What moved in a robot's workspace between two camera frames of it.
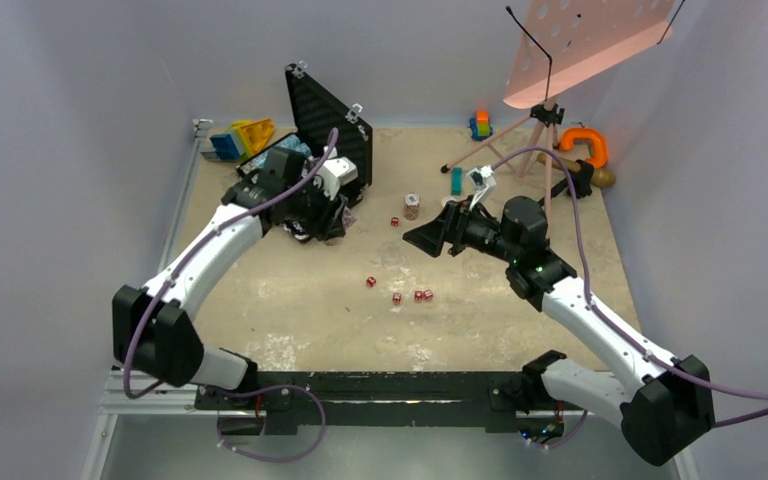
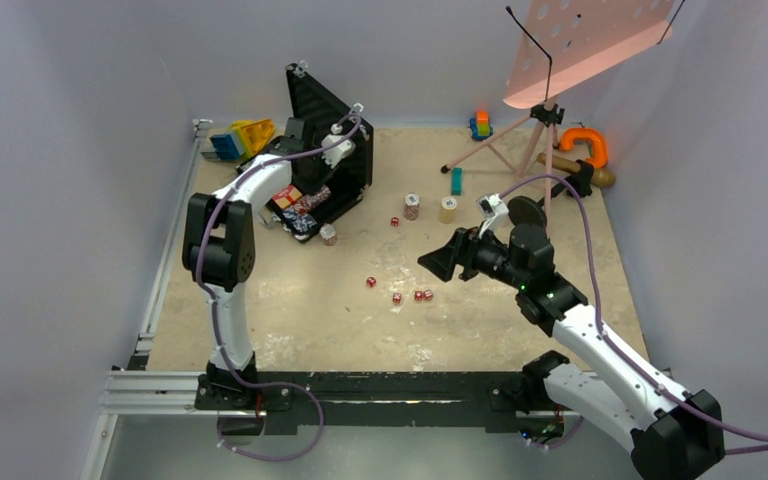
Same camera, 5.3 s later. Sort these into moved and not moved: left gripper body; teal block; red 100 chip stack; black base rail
Moved: left gripper body
Not moved: red 100 chip stack; teal block; black base rail
